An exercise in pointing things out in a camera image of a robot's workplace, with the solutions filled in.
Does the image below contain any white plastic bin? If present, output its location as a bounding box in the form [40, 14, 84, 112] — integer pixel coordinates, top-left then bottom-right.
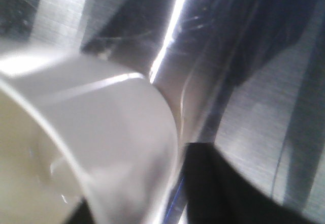
[1, 52, 178, 223]

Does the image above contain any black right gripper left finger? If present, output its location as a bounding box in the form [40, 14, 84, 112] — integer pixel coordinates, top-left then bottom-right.
[68, 200, 94, 224]

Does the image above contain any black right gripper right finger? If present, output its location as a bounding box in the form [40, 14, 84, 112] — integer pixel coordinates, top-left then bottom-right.
[184, 143, 310, 223]

